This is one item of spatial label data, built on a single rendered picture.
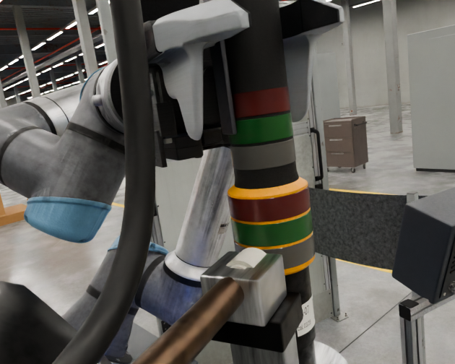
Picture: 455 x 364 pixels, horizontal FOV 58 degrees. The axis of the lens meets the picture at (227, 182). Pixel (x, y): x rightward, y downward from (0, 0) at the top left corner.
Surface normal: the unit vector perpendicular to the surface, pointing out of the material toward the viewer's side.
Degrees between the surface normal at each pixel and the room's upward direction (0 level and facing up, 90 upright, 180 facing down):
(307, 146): 90
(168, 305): 83
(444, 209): 15
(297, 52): 94
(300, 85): 94
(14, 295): 34
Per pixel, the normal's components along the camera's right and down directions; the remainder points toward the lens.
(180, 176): 0.47, 0.12
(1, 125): 0.02, -0.71
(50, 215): -0.02, -0.07
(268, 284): 0.88, -0.03
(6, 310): 0.44, -0.87
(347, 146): -0.72, 0.24
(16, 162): -0.30, -0.13
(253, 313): -0.45, 0.24
